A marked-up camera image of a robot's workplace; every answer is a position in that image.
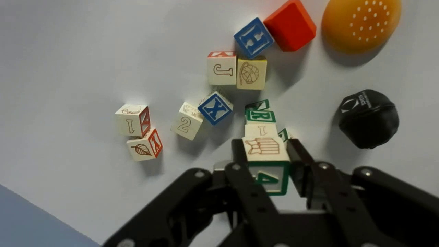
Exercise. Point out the blue X letter cube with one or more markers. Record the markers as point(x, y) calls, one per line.
point(215, 108)

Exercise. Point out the wooden cube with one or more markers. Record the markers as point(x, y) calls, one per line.
point(265, 149)

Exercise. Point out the yellow oval toy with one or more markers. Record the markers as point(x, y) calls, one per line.
point(360, 27)

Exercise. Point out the wooden cube number 2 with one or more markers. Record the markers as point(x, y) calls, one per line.
point(188, 121)

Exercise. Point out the red block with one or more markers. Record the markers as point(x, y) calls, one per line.
point(291, 27)

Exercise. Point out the black faceted ball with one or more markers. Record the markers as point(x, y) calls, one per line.
point(368, 119)

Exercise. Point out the wooden cube letter J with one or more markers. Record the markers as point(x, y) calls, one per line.
point(221, 68)

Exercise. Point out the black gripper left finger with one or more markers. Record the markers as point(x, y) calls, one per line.
point(187, 206)

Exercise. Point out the yellow picture cube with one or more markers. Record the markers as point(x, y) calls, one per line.
point(251, 73)

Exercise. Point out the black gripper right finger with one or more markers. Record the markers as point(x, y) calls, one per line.
point(368, 208)

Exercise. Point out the red letter cube lower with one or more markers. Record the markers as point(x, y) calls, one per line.
point(147, 147)

